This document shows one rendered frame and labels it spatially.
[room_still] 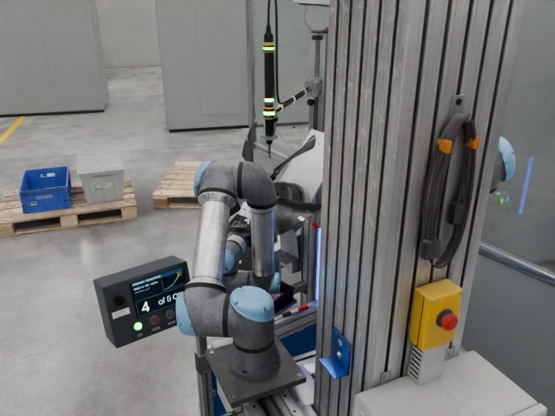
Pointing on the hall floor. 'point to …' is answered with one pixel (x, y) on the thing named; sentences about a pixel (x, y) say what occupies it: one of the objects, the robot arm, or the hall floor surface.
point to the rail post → (205, 394)
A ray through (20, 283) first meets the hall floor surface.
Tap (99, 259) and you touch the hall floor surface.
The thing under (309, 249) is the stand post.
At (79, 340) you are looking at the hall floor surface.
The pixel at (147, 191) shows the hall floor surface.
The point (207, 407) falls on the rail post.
